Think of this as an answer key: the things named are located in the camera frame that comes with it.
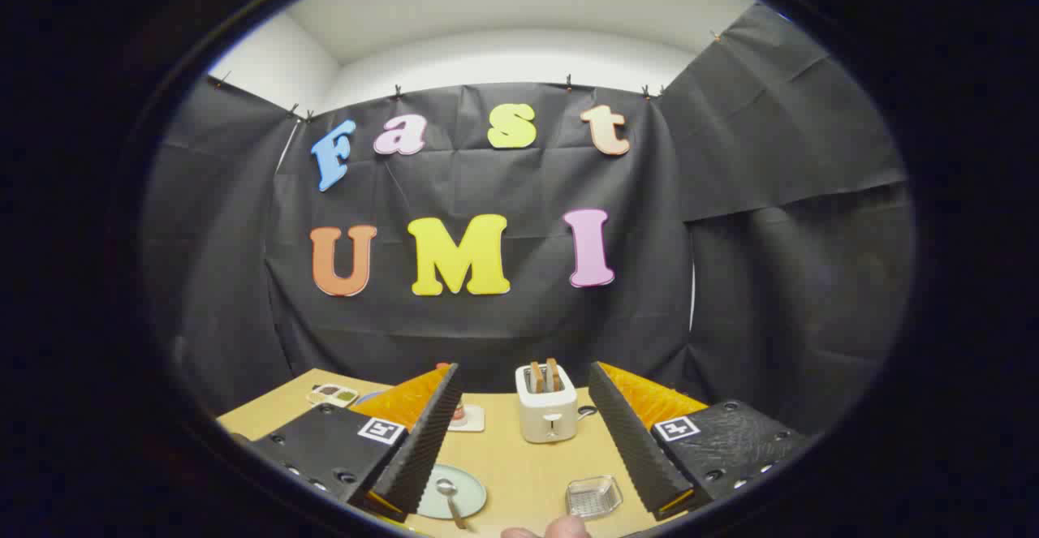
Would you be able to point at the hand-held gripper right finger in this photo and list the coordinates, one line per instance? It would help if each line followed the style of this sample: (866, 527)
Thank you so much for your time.
(633, 441)

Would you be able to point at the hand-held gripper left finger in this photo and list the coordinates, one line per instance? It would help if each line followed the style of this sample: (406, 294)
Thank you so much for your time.
(422, 449)

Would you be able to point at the metal spoon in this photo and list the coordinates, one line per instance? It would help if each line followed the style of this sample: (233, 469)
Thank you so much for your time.
(446, 487)

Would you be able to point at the clear bottle with red cap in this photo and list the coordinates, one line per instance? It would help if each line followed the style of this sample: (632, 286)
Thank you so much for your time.
(459, 415)

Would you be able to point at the white square coaster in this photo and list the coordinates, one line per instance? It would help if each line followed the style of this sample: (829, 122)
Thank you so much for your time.
(476, 420)

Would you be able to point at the pale green round plate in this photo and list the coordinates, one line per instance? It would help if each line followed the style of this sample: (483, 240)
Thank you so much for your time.
(469, 491)

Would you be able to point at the square metal drain basket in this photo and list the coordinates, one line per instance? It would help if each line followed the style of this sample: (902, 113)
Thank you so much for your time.
(592, 499)

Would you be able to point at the blue rimmed food plate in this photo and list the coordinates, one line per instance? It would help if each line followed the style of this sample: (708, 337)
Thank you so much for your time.
(367, 398)

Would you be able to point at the white toaster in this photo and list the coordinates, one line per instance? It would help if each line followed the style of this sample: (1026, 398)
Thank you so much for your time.
(548, 412)

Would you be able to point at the brown toast slice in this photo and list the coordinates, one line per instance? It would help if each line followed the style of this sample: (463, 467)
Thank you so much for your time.
(553, 374)
(536, 377)

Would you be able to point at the small white sauce tray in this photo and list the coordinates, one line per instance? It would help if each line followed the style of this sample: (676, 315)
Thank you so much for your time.
(333, 393)

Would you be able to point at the black backdrop cloth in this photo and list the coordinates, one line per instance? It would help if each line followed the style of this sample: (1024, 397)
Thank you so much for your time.
(503, 327)

